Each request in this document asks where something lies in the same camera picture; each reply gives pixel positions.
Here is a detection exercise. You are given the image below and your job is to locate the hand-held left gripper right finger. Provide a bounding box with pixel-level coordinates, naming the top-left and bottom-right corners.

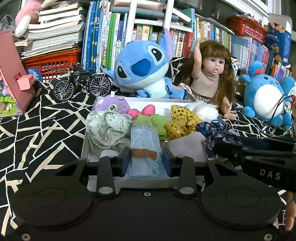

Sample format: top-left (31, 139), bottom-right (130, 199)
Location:
top-left (162, 147), bottom-right (238, 197)

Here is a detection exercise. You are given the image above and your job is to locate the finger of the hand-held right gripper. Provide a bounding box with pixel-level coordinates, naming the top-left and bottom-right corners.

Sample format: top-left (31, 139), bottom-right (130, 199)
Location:
top-left (239, 137), bottom-right (296, 151)
top-left (215, 142), bottom-right (296, 160)

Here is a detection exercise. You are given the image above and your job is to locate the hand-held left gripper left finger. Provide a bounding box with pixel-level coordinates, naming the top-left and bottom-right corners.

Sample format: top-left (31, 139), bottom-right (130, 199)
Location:
top-left (58, 147), bottom-right (130, 197)

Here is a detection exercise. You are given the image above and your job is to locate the navy floral cloth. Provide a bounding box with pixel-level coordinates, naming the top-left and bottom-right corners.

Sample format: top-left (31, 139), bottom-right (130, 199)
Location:
top-left (195, 119), bottom-right (243, 160)

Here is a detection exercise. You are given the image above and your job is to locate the blue face mask pack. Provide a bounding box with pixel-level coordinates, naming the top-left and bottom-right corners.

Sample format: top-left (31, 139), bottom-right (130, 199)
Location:
top-left (129, 123), bottom-right (168, 178)

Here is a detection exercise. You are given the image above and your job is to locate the pale green floral cloth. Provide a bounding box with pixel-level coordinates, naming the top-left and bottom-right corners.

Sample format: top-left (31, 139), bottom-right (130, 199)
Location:
top-left (86, 111), bottom-right (133, 152)

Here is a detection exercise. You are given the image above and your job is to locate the white fluffy plush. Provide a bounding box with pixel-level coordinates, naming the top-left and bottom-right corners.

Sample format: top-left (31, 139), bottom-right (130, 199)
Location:
top-left (185, 101), bottom-right (219, 123)

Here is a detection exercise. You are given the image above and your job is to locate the purple plush toy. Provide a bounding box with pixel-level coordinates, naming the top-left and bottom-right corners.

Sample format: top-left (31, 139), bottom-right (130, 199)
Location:
top-left (96, 91), bottom-right (133, 115)

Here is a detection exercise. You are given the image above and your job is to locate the white cardboard box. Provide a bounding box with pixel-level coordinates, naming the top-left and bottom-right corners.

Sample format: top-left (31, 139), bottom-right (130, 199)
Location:
top-left (80, 96), bottom-right (208, 193)

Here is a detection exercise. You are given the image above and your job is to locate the person's right hand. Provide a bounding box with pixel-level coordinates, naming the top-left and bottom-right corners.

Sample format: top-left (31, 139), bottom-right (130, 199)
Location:
top-left (285, 191), bottom-right (296, 232)

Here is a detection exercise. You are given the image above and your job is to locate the green and pink fabric flower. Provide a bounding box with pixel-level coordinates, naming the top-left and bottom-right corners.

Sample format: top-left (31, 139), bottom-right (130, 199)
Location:
top-left (127, 104), bottom-right (167, 141)

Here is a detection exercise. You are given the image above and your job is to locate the gold sequin bow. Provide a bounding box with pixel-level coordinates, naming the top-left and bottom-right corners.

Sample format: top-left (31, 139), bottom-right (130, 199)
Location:
top-left (165, 105), bottom-right (202, 141)

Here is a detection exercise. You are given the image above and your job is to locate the blue round plush toy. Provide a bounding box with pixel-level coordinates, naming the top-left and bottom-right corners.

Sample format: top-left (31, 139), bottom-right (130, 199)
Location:
top-left (240, 61), bottom-right (296, 130)

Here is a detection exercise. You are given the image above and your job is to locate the brown-haired doll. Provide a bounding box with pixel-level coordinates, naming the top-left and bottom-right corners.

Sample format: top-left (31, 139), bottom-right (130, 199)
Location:
top-left (179, 39), bottom-right (237, 120)

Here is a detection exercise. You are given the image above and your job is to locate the printed puzzle box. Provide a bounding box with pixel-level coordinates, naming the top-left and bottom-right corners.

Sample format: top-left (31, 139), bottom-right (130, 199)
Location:
top-left (230, 58), bottom-right (241, 81)

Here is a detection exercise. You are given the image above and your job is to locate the blue alien plush toy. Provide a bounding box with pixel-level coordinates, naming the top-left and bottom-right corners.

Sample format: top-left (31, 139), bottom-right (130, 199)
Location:
top-left (100, 28), bottom-right (188, 100)

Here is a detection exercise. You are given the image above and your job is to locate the black model bicycle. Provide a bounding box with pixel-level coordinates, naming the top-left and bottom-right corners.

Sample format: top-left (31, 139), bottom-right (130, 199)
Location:
top-left (54, 62), bottom-right (112, 101)

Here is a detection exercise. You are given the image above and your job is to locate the blue cardboard box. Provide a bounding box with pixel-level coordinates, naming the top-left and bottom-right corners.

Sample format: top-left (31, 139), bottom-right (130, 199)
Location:
top-left (264, 15), bottom-right (292, 66)

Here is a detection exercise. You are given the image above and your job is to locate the red plastic basket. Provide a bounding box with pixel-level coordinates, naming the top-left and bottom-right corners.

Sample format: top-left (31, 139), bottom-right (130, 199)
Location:
top-left (226, 16), bottom-right (267, 44)
top-left (21, 47), bottom-right (82, 81)

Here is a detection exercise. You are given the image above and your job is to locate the blue printed ball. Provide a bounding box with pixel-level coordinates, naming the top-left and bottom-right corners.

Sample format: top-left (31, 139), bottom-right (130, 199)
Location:
top-left (25, 67), bottom-right (43, 82)

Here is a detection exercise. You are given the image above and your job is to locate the row of upright books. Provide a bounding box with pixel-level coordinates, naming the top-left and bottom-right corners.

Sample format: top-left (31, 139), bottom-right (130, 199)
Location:
top-left (81, 0), bottom-right (293, 79)

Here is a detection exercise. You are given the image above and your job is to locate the pink toy house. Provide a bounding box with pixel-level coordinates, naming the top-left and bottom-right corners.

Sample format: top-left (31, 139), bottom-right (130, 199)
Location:
top-left (0, 30), bottom-right (37, 117)

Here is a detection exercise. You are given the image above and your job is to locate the stack of grey books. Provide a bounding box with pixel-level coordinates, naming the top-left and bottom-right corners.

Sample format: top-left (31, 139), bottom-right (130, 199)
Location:
top-left (15, 1), bottom-right (86, 58)

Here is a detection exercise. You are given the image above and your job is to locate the pink rabbit plush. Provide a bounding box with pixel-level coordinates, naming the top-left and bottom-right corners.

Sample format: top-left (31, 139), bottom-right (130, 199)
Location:
top-left (14, 0), bottom-right (58, 39)

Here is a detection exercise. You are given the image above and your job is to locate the grey cloth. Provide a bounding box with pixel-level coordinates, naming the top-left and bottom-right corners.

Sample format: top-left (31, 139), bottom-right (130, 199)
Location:
top-left (0, 14), bottom-right (16, 36)

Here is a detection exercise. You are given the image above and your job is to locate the black cable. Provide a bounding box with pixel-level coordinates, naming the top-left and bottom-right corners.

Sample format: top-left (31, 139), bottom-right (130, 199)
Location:
top-left (261, 94), bottom-right (296, 137)

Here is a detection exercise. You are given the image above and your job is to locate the white rack frame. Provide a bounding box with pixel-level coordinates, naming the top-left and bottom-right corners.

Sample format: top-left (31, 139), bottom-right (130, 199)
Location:
top-left (124, 0), bottom-right (192, 45)

